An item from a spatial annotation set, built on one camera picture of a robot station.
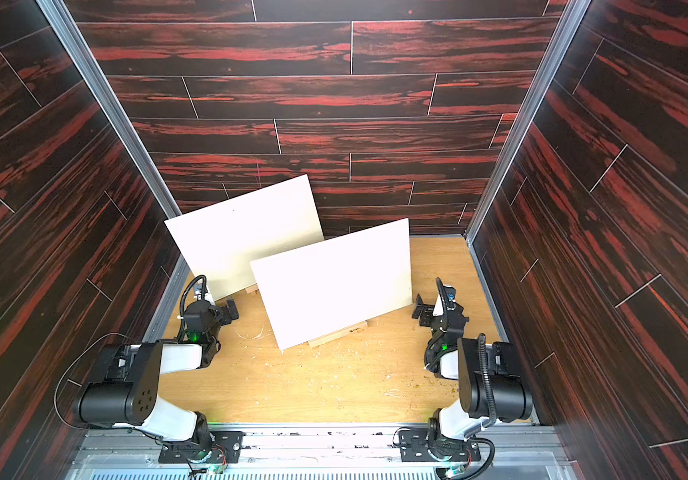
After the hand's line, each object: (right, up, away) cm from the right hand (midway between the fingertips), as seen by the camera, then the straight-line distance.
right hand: (441, 297), depth 92 cm
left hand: (-71, -1, +3) cm, 71 cm away
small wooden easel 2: (-62, +2, +8) cm, 62 cm away
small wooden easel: (-32, -11, -3) cm, 34 cm away
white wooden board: (-35, +4, -16) cm, 39 cm away
